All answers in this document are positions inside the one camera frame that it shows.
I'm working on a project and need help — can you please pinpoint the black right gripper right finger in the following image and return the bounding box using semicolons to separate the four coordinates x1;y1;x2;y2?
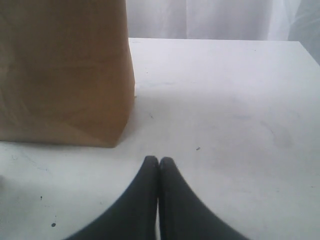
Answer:
158;157;247;240

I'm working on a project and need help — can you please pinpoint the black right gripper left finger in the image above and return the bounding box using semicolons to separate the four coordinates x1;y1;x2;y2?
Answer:
68;156;159;240

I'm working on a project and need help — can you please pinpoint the brown paper shopping bag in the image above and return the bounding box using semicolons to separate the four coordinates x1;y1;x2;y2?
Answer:
0;0;135;148

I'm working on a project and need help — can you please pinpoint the white backdrop curtain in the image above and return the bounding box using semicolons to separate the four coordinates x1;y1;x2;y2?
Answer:
126;0;320;61

